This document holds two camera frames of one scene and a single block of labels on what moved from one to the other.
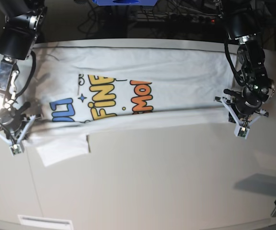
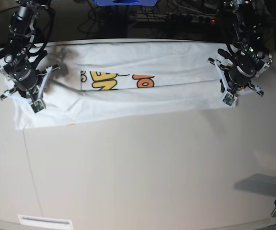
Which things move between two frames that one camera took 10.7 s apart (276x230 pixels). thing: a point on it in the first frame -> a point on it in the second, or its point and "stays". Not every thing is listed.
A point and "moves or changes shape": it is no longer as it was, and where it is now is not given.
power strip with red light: [193, 18] stays
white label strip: [46, 223] stays
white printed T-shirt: [80, 89] moves or changes shape
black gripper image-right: [247, 101] -> [240, 72]
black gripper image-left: [12, 119] -> [25, 76]
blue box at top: [125, 2] stays
